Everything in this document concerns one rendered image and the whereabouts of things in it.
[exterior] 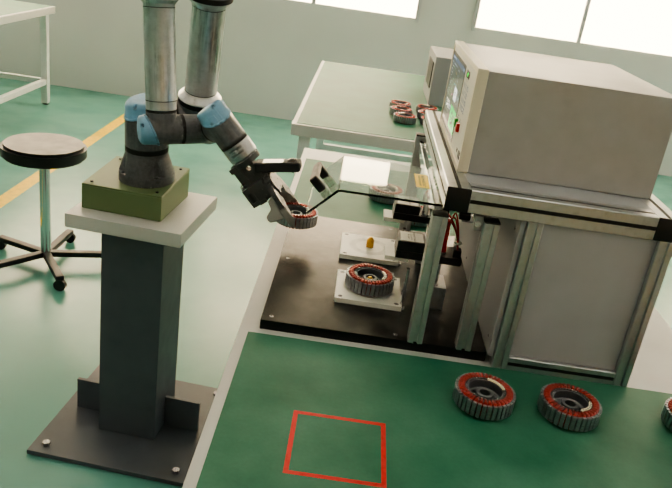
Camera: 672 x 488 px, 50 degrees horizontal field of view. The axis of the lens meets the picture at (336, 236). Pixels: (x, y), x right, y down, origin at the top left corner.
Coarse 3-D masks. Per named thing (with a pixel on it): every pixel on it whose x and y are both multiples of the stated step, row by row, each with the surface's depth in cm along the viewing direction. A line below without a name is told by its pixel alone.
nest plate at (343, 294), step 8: (344, 272) 172; (336, 280) 167; (344, 280) 168; (336, 288) 163; (344, 288) 164; (336, 296) 159; (344, 296) 160; (352, 296) 160; (360, 296) 161; (368, 296) 162; (384, 296) 163; (392, 296) 163; (400, 296) 164; (352, 304) 159; (360, 304) 159; (368, 304) 159; (376, 304) 159; (384, 304) 159; (392, 304) 160; (400, 304) 160
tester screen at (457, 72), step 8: (456, 56) 170; (456, 64) 168; (456, 72) 166; (464, 72) 154; (456, 80) 164; (448, 88) 177; (448, 96) 174; (448, 112) 170; (456, 112) 157; (448, 128) 166
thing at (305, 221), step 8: (296, 208) 188; (304, 208) 188; (296, 216) 181; (304, 216) 181; (312, 216) 183; (280, 224) 183; (288, 224) 181; (296, 224) 181; (304, 224) 181; (312, 224) 183
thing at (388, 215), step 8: (392, 208) 187; (400, 208) 181; (408, 208) 180; (416, 208) 180; (384, 216) 182; (392, 216) 183; (400, 216) 181; (408, 216) 181; (416, 216) 181; (424, 216) 181
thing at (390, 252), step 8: (400, 232) 162; (408, 232) 163; (400, 240) 158; (408, 240) 158; (416, 240) 159; (424, 240) 160; (384, 248) 164; (392, 248) 163; (400, 248) 158; (408, 248) 158; (416, 248) 158; (448, 248) 164; (384, 256) 160; (392, 256) 160; (400, 256) 159; (408, 256) 159; (416, 256) 159; (440, 256) 159; (448, 256) 159; (440, 264) 160; (448, 264) 159; (456, 264) 159
